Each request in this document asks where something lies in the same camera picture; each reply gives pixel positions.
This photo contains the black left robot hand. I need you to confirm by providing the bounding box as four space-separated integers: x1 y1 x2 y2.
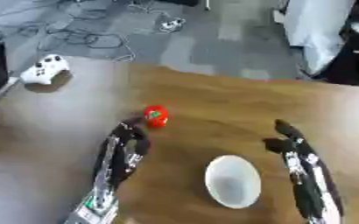
94 115 154 188

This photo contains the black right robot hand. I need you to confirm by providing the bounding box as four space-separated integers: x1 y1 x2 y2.
260 118 320 158

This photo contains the red toy strawberry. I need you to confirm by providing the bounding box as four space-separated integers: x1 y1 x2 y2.
143 104 171 130

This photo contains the white bowl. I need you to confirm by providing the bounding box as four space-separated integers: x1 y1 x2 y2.
204 154 264 210

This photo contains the black bag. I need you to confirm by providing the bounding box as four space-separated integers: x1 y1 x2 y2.
319 17 359 88

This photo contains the white game controller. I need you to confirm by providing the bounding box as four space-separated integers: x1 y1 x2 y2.
18 54 71 86

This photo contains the white draped cloth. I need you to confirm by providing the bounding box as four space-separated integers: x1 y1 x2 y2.
280 0 357 77

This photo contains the white power strip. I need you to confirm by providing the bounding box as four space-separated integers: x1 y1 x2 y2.
158 17 187 32

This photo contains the black cable tangle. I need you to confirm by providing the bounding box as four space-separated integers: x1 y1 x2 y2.
12 23 138 63

